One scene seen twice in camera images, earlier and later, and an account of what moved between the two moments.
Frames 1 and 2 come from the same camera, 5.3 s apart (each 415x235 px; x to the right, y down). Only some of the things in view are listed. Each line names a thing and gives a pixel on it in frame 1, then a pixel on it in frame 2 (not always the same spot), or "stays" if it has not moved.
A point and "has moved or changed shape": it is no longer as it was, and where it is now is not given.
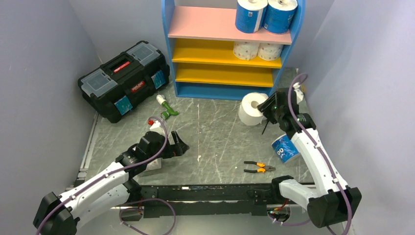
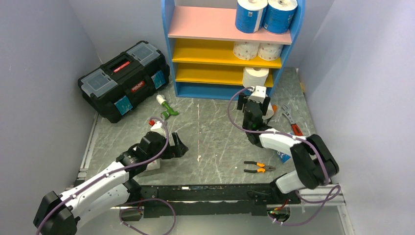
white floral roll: [269, 52] stays
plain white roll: [249, 113] has moved or changed shape
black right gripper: [266, 111] → [242, 99]
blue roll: [250, 14] stays
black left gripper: [174, 150] stays
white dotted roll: [245, 50] stays
